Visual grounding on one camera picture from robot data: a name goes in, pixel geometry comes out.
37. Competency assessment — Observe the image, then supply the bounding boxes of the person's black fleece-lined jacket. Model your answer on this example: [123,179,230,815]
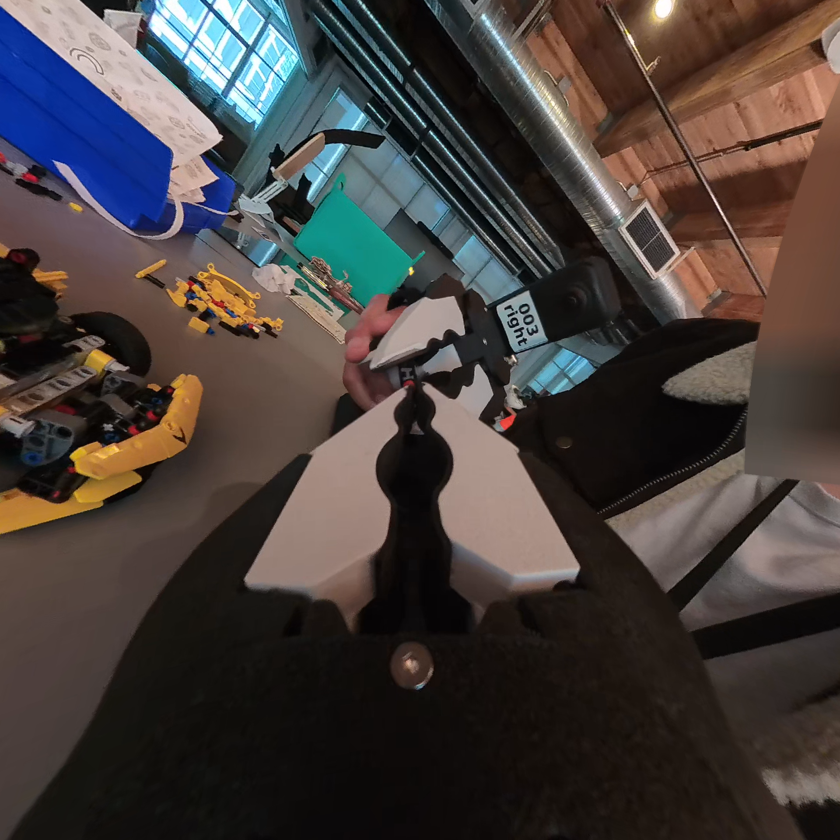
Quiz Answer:
[502,318,840,840]

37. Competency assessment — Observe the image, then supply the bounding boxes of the crumpled white plastic bag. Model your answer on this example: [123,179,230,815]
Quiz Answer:
[252,264,303,296]

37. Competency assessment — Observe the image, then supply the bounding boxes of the blue plastic bin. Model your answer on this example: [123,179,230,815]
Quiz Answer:
[0,7,237,238]

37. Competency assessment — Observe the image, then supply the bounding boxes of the small white printed paper bag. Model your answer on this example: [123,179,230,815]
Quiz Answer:
[169,156,222,206]

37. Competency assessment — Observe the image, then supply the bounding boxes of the silver ventilation duct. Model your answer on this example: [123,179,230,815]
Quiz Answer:
[427,0,710,322]

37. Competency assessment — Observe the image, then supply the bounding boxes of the pale round desk lamp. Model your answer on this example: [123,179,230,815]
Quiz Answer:
[252,128,387,221]

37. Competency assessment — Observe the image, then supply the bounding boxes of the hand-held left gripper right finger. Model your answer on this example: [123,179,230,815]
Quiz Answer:
[417,384,582,634]

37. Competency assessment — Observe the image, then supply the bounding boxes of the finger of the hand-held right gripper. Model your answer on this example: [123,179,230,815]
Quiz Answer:
[373,297,468,363]
[367,344,457,395]

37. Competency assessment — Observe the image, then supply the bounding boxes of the printed paper sheet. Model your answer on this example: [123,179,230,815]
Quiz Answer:
[285,276,349,343]

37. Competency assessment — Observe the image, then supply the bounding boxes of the pile of yellow brick pieces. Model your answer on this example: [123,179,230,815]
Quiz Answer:
[165,262,286,340]

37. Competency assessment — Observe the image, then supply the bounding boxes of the black ceiling pipes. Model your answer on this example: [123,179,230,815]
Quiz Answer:
[308,0,559,277]

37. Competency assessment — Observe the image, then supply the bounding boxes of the large paned window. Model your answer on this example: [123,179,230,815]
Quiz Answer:
[147,0,301,127]

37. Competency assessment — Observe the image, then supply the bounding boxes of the white vent grille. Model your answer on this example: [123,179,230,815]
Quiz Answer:
[620,200,680,280]

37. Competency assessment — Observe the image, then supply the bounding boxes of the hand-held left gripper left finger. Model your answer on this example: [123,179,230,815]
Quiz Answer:
[244,388,421,634]

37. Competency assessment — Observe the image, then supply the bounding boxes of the person's right hand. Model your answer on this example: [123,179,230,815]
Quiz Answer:
[343,293,409,411]

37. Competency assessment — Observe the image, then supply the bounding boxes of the black shoulder strap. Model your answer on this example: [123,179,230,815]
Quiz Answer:
[692,591,840,658]
[668,479,799,613]

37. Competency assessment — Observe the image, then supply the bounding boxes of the small black red brick pieces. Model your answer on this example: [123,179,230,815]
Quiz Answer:
[0,151,64,201]

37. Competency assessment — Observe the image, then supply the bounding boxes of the person's white shirt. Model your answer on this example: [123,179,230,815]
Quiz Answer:
[604,472,840,723]

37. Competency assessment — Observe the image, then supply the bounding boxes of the white paper strip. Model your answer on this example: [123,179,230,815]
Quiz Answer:
[52,159,186,240]

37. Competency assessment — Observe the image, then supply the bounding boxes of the yellow brick car model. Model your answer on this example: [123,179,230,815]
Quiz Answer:
[0,243,204,536]

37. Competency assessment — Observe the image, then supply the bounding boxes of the grey desk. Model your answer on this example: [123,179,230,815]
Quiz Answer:
[0,134,395,840]

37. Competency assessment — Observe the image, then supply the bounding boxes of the small brown brick model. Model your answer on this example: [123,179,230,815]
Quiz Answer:
[302,257,365,312]

